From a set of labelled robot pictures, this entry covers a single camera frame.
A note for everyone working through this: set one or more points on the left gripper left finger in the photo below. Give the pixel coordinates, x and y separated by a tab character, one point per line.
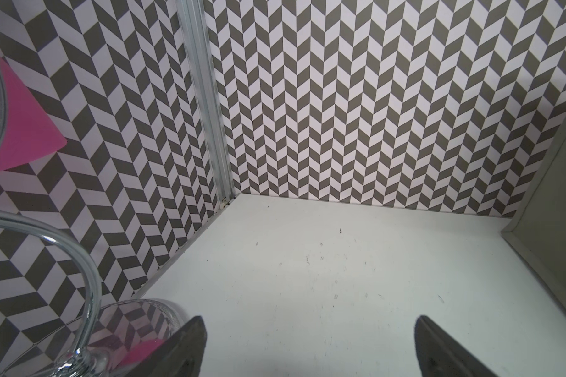
179	355

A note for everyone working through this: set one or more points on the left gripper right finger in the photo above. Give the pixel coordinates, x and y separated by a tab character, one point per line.
439	354

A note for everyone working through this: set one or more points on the green canvas bag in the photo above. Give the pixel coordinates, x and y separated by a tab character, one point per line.
537	232

